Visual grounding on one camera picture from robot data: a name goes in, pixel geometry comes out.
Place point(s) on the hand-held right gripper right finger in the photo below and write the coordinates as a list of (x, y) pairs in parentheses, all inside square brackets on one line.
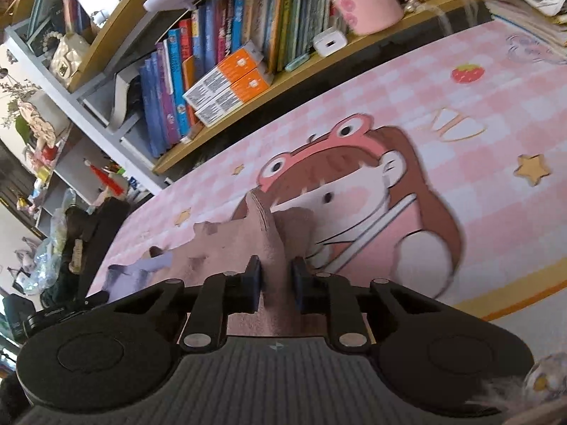
[(300, 285)]

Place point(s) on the clear fluffy ball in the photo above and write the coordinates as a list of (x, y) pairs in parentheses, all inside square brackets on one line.
[(542, 380)]

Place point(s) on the dark brown cloth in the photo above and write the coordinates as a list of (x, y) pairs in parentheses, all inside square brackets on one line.
[(95, 239)]

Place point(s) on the row of colourful books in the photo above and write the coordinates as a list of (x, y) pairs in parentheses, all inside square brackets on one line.
[(212, 31)]

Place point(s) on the wooden bookshelf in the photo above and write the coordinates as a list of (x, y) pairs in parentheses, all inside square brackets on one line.
[(230, 141)]

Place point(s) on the thick dark book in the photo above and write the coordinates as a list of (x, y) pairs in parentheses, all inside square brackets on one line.
[(124, 102)]

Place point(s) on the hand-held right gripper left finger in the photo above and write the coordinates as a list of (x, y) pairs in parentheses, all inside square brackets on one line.
[(254, 285)]

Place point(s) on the dried flower bunch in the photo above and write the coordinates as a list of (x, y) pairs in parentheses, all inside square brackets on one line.
[(26, 110)]

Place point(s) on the white pearl handbag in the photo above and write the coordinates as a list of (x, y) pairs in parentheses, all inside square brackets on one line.
[(68, 57)]

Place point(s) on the pink checked printed mat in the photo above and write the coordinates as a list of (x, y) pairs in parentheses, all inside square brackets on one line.
[(487, 230)]

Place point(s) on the clear plastic bag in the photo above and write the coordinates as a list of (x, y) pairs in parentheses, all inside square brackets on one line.
[(51, 248)]

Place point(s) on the white shelf unit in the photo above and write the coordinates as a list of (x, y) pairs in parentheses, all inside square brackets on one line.
[(88, 110)]

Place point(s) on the orange and white box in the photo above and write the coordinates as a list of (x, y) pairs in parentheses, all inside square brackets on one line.
[(223, 75), (234, 97)]

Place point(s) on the pink printed cup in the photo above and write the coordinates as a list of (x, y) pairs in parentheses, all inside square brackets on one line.
[(363, 4)]

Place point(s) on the purple and brown sweater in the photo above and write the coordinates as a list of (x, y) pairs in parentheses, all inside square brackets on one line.
[(265, 248)]

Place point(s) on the stack of books and papers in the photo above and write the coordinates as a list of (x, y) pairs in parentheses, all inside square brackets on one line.
[(518, 0)]

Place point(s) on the white charger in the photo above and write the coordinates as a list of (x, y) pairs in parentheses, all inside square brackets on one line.
[(330, 42)]

